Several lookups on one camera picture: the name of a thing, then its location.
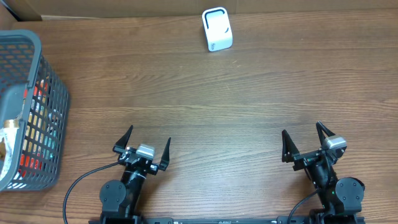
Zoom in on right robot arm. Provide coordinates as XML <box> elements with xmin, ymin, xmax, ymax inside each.
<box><xmin>282</xmin><ymin>121</ymin><xmax>366</xmax><ymax>223</ymax></box>

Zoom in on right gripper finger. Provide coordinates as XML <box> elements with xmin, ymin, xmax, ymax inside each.
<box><xmin>316</xmin><ymin>121</ymin><xmax>335</xmax><ymax>145</ymax></box>
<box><xmin>282</xmin><ymin>129</ymin><xmax>300</xmax><ymax>162</ymax></box>

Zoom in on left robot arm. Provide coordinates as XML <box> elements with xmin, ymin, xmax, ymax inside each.
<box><xmin>99</xmin><ymin>126</ymin><xmax>171</xmax><ymax>223</ymax></box>

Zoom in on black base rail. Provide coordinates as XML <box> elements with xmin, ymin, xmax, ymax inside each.
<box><xmin>88</xmin><ymin>216</ymin><xmax>366</xmax><ymax>224</ymax></box>

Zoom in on beige brown bread bag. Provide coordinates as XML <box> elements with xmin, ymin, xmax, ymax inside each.
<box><xmin>1</xmin><ymin>119</ymin><xmax>20</xmax><ymax>180</ymax></box>

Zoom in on grey plastic mesh basket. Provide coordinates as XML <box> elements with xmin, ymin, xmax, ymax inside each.
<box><xmin>1</xmin><ymin>29</ymin><xmax>70</xmax><ymax>191</ymax></box>

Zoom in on white barcode scanner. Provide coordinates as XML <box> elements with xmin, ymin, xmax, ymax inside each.
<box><xmin>201</xmin><ymin>7</ymin><xmax>233</xmax><ymax>52</ymax></box>

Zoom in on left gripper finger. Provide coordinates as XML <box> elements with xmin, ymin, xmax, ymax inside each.
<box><xmin>159</xmin><ymin>138</ymin><xmax>171</xmax><ymax>171</ymax></box>
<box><xmin>114</xmin><ymin>125</ymin><xmax>133</xmax><ymax>150</ymax></box>

